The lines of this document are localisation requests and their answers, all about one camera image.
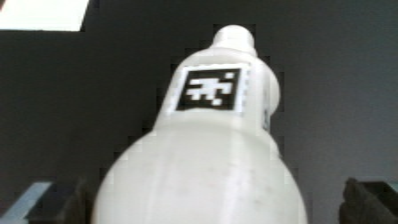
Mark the white marker sheet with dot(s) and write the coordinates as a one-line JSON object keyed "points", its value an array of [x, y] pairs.
{"points": [[44, 15]]}

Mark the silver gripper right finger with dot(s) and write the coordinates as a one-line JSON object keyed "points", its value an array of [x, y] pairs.
{"points": [[371, 202]]}

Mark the white lamp bulb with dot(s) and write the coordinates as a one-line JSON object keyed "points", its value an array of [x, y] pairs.
{"points": [[200, 175]]}

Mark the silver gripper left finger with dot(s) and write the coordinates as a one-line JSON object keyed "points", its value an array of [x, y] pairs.
{"points": [[15, 215]]}

